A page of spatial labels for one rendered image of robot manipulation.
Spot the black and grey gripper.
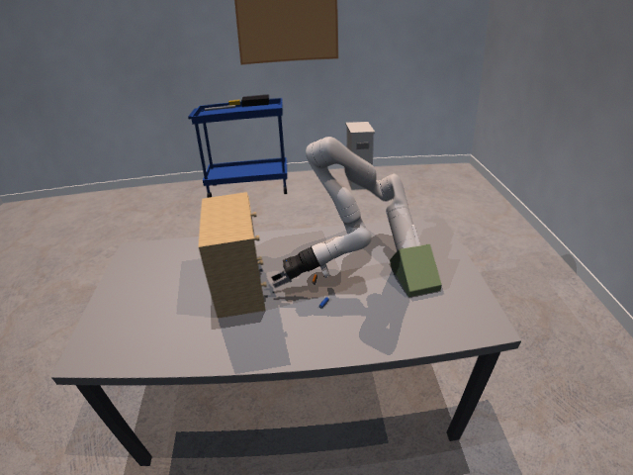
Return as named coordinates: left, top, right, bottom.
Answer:
left=271, top=241, right=333, bottom=288

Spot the wooden chest of drawers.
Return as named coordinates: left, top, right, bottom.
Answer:
left=199, top=192, right=265, bottom=318

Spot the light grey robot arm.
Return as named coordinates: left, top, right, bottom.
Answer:
left=306, top=137, right=420, bottom=259

